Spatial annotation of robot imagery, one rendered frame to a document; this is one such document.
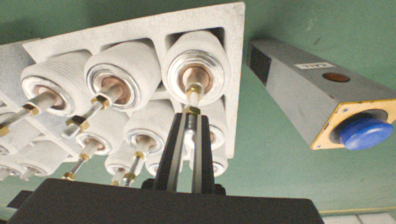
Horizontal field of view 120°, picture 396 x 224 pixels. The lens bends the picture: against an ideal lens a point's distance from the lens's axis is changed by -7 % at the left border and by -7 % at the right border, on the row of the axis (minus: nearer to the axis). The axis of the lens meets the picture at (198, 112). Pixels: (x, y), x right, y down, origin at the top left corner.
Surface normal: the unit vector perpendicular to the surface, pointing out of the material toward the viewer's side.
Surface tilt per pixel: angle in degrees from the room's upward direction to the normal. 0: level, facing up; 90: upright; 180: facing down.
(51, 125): 90
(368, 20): 0
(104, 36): 0
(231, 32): 0
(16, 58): 90
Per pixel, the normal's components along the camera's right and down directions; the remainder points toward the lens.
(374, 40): -0.04, 0.62
